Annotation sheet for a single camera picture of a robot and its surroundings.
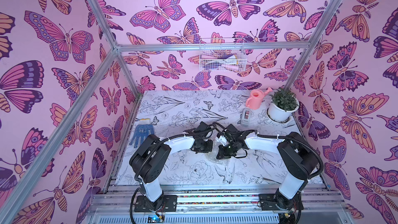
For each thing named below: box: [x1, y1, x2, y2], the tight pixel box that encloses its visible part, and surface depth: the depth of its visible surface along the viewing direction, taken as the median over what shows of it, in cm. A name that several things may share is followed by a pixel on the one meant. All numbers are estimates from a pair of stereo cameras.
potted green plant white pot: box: [267, 87, 300, 123], surface depth 96 cm
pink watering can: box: [245, 87, 274, 110], surface depth 107 cm
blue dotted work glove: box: [129, 118, 155, 149], surface depth 102 cm
